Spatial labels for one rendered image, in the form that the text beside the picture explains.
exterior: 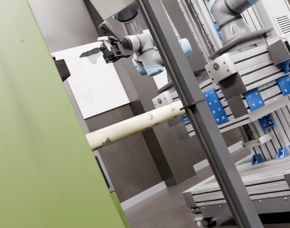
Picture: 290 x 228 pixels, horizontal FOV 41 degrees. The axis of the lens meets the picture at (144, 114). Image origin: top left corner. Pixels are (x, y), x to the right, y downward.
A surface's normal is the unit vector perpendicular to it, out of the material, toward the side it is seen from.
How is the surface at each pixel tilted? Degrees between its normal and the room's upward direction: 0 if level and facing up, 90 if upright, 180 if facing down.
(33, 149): 90
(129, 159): 90
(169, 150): 90
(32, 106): 90
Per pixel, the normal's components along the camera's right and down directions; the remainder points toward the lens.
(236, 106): -0.79, 0.31
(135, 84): 0.46, -0.27
